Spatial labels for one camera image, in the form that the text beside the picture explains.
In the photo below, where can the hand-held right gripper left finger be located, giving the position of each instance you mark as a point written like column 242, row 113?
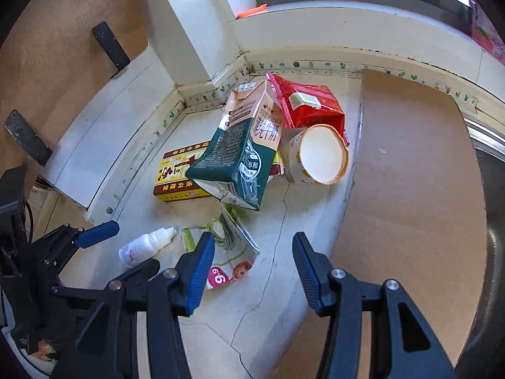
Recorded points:
column 199, row 276

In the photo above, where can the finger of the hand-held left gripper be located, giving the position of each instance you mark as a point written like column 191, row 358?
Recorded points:
column 96, row 233
column 142, row 270

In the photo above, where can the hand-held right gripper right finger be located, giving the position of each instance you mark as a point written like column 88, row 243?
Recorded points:
column 309, row 280

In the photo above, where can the small white dropper bottle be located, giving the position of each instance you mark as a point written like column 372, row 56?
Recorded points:
column 138, row 248

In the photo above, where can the printed plastic wrapper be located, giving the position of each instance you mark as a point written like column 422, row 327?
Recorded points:
column 236, row 237

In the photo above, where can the red yellow box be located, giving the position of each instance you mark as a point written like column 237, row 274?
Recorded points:
column 177, row 173

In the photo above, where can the white paper cup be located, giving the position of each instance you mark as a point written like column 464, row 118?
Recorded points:
column 319, row 154

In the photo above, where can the green milk carton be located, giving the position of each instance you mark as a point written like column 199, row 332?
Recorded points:
column 232, row 154

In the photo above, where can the red snack packet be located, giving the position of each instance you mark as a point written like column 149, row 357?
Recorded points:
column 315, row 110

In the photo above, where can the person's left hand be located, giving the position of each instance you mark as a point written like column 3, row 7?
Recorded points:
column 43, row 350

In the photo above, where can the brown cardboard sheet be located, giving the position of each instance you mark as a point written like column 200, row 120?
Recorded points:
column 414, row 205

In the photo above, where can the stainless steel sink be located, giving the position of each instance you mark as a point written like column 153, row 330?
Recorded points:
column 487, row 268

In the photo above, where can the wooden cutting board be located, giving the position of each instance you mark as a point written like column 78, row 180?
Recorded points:
column 59, row 27

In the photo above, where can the orange sticker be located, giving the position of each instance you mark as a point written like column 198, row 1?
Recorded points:
column 252, row 10

